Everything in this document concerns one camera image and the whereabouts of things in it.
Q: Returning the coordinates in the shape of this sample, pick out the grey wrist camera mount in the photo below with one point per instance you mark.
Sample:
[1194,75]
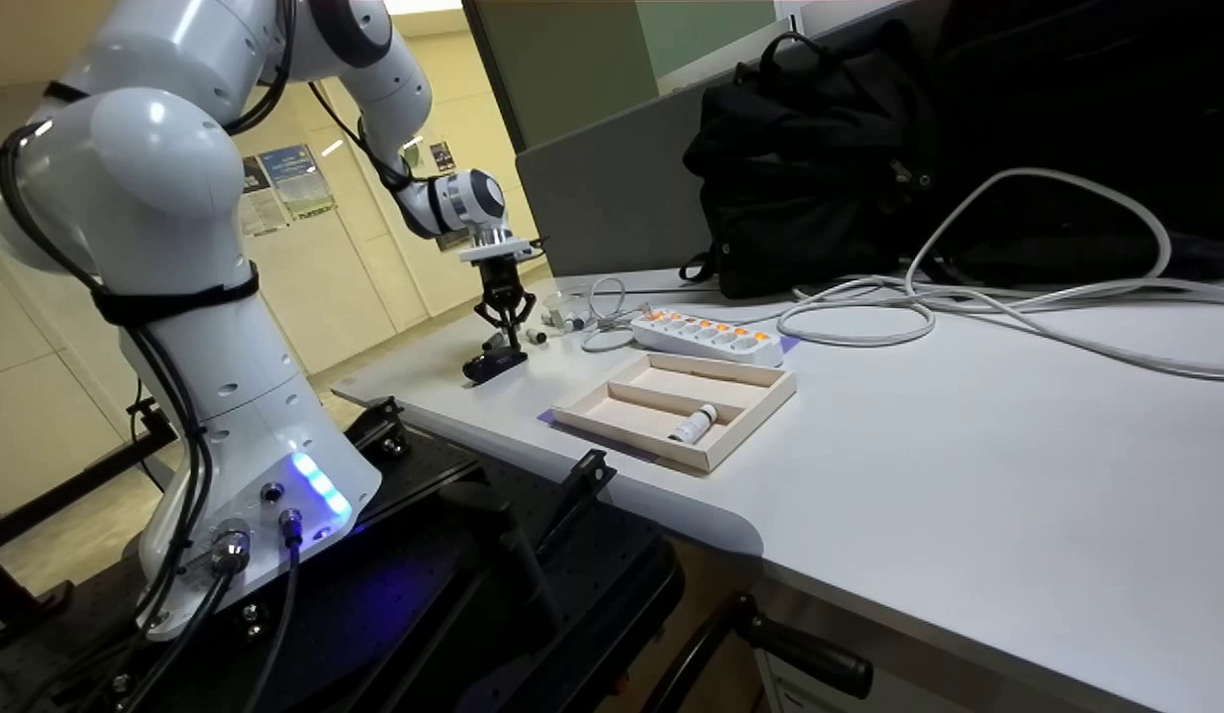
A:
[505,246]

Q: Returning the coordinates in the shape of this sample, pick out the blue wall poster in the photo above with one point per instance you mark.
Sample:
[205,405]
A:
[300,178]

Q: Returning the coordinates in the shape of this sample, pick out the black backpack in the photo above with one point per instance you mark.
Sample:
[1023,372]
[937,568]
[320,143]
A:
[811,160]

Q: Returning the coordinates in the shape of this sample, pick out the grey wall poster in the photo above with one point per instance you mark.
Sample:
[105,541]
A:
[255,209]

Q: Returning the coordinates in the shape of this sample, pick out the green partition panel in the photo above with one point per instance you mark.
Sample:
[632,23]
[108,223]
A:
[572,65]

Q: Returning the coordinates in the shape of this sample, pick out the wooden tray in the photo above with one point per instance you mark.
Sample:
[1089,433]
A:
[675,448]

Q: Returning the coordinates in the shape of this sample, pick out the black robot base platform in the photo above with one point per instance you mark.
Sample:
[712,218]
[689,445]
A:
[373,606]

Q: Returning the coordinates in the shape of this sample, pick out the large black bag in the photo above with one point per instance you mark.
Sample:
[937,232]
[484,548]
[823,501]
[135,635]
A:
[1099,120]

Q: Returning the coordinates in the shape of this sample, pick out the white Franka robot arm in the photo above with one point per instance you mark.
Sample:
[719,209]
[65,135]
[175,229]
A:
[149,199]

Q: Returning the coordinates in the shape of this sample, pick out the small black table clamp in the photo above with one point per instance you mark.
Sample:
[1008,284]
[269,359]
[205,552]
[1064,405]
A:
[373,431]

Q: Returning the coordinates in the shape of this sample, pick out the grey partition panel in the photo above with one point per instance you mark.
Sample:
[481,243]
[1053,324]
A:
[611,199]

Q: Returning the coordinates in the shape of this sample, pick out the white marker pen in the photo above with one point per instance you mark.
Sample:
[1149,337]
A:
[694,427]

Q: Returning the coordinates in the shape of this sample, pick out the small glass cups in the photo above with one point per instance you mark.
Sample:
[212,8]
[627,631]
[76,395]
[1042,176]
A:
[608,330]

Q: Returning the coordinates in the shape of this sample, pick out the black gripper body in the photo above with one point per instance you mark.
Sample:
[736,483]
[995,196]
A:
[505,284]

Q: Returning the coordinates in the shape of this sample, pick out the white power strip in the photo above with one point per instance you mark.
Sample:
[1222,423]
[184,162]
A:
[707,333]

